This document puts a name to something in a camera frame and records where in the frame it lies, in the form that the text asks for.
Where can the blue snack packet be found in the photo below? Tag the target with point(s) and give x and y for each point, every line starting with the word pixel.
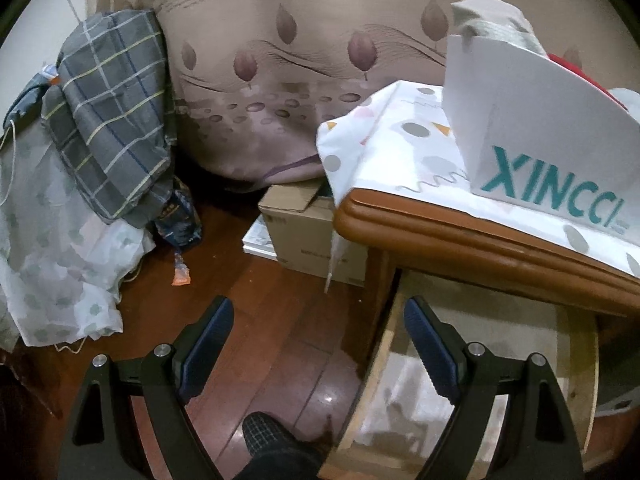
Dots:
pixel 177 220

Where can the white patterned cloth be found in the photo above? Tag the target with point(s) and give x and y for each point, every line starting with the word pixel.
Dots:
pixel 390 125

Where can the white sheer leaf-print cloth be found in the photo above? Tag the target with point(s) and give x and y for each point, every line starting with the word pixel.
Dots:
pixel 50 260

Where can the grey plaid cloth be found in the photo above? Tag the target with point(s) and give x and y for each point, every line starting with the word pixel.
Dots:
pixel 110 110

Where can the cardboard box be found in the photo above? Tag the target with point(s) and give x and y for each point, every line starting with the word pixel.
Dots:
pixel 295 240

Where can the white flat box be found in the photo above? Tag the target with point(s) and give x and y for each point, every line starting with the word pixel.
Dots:
pixel 257 242

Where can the person's foot in plaid slipper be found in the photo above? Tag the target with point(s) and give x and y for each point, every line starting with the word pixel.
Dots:
pixel 270 440

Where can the wooden nightstand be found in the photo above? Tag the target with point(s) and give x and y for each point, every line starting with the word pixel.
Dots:
pixel 450 220

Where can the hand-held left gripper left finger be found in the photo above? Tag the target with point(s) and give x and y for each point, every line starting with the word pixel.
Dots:
pixel 207 345

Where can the grey white underwear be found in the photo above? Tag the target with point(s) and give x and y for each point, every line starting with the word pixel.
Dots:
pixel 495 15

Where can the small orange wrapper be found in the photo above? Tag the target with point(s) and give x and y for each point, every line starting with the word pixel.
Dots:
pixel 181 275

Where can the white shoe box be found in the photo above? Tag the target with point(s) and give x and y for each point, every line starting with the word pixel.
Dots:
pixel 525 110

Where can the wooden drawer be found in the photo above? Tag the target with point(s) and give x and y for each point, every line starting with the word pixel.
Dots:
pixel 400 375

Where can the red underwear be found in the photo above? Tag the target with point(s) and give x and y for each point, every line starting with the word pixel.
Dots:
pixel 570 62

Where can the white paper bag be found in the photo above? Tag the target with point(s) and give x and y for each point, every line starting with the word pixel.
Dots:
pixel 334 260

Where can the beige leaf pattern curtain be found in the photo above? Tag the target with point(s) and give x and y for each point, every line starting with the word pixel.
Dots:
pixel 300 60

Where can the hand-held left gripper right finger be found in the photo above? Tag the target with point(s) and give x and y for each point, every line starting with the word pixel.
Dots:
pixel 430 345

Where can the blue grey cloth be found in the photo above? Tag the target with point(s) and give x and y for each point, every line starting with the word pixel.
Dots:
pixel 27 100

